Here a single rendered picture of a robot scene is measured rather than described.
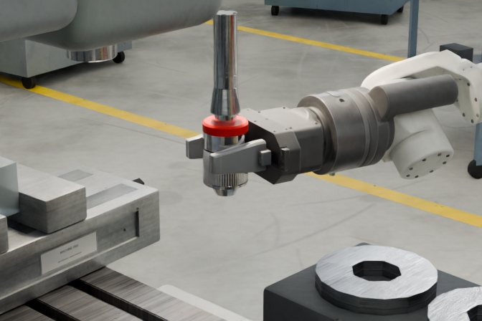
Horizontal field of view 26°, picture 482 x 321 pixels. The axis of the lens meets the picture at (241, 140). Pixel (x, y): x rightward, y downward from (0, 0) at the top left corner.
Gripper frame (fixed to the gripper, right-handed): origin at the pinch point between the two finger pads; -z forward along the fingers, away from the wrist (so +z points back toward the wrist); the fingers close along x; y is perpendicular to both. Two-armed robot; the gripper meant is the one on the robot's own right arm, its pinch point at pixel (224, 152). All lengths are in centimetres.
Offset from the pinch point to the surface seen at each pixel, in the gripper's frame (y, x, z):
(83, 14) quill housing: -18.5, 11.8, -19.0
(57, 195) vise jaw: 7.0, -13.9, -13.5
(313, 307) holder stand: -0.5, 33.9, -11.2
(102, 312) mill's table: 18.0, -5.9, -12.1
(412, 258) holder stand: -1.9, 33.0, -1.7
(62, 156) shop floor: 115, -319, 92
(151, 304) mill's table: 18.0, -4.9, -6.6
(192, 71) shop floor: 115, -418, 205
